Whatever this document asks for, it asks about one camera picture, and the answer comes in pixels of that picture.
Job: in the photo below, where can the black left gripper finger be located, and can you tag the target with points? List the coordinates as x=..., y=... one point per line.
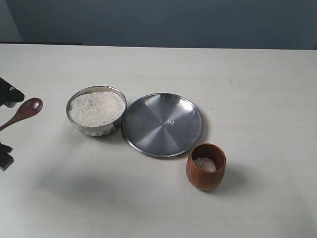
x=9, y=93
x=5, y=158

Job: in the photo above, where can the steel bowl of rice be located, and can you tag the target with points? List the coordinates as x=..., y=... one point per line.
x=97, y=110

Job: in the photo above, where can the brown wooden cup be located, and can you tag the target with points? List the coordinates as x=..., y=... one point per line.
x=205, y=166

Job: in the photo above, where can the dark red wooden spoon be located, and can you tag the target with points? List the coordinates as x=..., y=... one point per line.
x=28, y=109

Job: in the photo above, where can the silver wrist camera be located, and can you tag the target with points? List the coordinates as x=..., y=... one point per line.
x=6, y=102

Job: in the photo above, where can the round steel plate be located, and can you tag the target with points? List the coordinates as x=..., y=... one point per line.
x=163, y=125

